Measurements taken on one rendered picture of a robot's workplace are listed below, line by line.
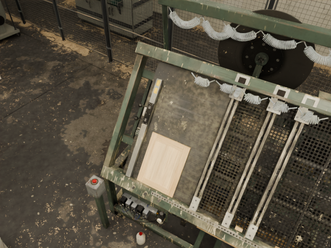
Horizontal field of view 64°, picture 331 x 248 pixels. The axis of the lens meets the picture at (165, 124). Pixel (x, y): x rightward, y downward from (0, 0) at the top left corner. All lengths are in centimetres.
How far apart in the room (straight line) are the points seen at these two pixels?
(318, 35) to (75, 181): 308
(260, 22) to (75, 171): 284
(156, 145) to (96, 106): 243
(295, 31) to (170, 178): 155
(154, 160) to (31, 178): 199
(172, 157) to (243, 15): 129
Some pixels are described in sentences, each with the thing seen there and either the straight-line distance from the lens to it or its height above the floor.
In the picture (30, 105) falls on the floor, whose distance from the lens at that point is 497.
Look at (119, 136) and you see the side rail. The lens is 253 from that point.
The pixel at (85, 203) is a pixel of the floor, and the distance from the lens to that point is 350.
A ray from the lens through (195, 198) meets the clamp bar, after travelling 231.
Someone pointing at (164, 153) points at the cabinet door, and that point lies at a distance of 236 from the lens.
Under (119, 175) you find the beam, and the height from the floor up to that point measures 89.
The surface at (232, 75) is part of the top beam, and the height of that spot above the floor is 187.
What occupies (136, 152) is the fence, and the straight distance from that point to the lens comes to 244.
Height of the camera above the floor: 301
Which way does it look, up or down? 45 degrees down
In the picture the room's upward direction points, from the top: 4 degrees clockwise
